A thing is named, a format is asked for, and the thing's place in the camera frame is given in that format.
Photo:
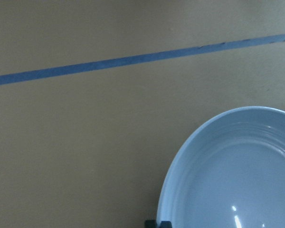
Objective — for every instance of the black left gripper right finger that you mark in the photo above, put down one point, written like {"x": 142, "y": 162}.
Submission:
{"x": 165, "y": 224}

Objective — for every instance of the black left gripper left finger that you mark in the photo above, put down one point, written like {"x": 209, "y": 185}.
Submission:
{"x": 150, "y": 224}

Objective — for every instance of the blue round plate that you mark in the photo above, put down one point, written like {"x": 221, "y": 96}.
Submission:
{"x": 230, "y": 173}

